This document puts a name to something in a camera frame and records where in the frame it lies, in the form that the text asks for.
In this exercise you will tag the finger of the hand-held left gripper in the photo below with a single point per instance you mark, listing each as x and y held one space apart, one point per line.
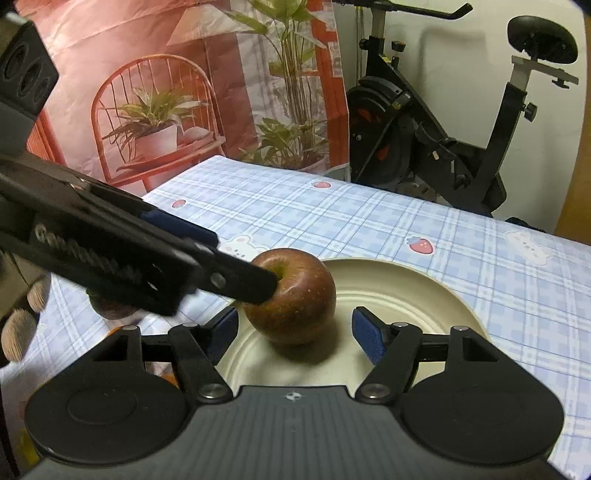
138 263
184 230

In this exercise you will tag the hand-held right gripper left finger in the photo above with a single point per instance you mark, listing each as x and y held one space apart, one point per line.
226 332

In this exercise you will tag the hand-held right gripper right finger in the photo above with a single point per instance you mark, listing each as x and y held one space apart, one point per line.
369 337

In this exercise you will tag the dark purple mangosteen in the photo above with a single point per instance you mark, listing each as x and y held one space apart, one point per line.
111 310

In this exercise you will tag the red apple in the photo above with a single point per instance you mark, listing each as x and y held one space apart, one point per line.
304 304

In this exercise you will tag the wooden door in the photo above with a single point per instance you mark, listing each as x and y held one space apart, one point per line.
577 207

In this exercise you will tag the black exercise bike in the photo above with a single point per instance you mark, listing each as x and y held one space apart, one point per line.
383 124

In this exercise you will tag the small orange kumquat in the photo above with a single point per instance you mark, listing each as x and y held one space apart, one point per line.
169 378

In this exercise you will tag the blue plaid tablecloth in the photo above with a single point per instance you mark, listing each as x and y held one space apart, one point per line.
369 221

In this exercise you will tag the person's left hand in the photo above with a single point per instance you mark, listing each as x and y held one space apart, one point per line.
18 334

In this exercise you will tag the beige round plate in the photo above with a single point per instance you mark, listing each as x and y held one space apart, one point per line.
415 295

